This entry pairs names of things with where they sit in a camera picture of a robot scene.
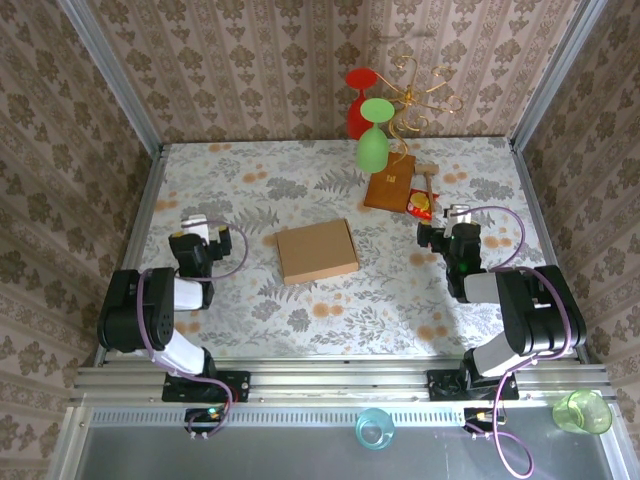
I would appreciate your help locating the floral patterned table cover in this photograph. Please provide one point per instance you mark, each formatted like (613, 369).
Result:
(350, 325)

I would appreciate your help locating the aluminium table side rail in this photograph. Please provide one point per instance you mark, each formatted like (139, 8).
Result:
(542, 225)
(145, 210)

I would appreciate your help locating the aluminium mounting rail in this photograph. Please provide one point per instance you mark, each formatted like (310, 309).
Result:
(340, 382)

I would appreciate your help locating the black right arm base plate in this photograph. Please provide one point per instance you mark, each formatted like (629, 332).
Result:
(440, 385)

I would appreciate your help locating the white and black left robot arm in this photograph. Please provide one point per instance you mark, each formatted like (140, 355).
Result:
(190, 295)

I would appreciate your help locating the red snack packet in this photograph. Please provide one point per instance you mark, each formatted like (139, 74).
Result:
(420, 205)

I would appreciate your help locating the small black circuit board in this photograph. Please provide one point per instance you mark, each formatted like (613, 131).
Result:
(480, 419)
(205, 417)

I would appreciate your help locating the green plastic cup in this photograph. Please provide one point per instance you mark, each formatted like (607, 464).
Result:
(582, 412)

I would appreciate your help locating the red plastic wine glass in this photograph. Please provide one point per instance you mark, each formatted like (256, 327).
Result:
(356, 117)

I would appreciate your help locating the blue plastic cup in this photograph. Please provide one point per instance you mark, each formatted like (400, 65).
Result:
(375, 430)

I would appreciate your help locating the brown cardboard paper box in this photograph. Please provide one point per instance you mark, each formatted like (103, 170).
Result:
(317, 252)

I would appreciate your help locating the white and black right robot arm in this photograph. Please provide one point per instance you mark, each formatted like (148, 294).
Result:
(480, 287)

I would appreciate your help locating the grey metal tray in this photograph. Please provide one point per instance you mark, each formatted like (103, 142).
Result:
(300, 460)

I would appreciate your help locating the small wooden mallet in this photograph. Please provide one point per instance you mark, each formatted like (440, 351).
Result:
(428, 170)

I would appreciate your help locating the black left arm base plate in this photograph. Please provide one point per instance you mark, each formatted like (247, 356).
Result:
(240, 385)

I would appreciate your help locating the brown wooden board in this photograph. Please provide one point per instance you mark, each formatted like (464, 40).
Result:
(390, 187)

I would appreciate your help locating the green plastic wine glass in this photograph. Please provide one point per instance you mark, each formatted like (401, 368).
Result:
(372, 150)

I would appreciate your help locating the aluminium frame post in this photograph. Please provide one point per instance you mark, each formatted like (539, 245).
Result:
(107, 75)
(555, 75)

